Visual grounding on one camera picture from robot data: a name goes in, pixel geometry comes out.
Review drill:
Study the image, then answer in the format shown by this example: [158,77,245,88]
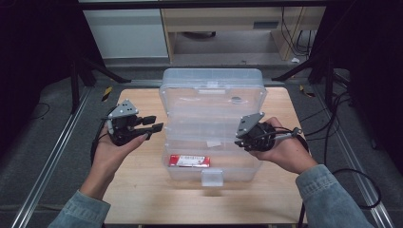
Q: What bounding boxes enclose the clear plastic storage box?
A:
[158,67,268,188]

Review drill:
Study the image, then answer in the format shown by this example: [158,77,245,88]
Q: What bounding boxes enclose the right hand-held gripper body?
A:
[235,111,278,152]

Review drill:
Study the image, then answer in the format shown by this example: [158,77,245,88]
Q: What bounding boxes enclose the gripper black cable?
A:
[89,107,118,167]
[253,126,312,228]

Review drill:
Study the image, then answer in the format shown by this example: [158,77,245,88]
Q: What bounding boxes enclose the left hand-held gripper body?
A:
[106,98,144,147]

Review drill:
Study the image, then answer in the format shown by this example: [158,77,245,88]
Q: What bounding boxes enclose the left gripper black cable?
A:
[89,107,118,167]

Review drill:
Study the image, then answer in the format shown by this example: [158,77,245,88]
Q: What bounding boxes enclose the red and white medicine box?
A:
[168,154,212,168]

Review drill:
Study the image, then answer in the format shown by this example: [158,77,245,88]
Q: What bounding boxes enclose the white cabinet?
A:
[82,8,169,60]

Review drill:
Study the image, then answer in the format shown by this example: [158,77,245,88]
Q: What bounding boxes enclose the person's right hand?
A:
[248,116,318,176]

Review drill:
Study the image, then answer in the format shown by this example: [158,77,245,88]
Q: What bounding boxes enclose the thin black floor cable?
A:
[29,102,51,122]

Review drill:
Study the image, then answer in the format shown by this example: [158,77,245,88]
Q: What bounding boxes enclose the hanging black cables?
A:
[279,7,318,59]

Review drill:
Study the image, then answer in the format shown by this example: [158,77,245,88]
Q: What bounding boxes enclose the black stand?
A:
[271,55,337,112]
[67,53,132,116]

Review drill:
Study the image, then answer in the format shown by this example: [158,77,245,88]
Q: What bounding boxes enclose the yellow tape strip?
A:
[298,84,317,99]
[101,85,114,103]

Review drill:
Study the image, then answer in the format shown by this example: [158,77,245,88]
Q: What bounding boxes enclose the metal floor rail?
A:
[312,85,396,228]
[10,85,93,228]

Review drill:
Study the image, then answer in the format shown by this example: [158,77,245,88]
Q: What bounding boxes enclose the person's left hand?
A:
[90,132,150,181]

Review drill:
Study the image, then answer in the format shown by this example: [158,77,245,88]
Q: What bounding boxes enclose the light wooden desk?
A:
[160,6,327,63]

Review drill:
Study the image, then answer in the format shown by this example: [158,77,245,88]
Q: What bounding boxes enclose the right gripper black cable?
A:
[253,126,312,228]

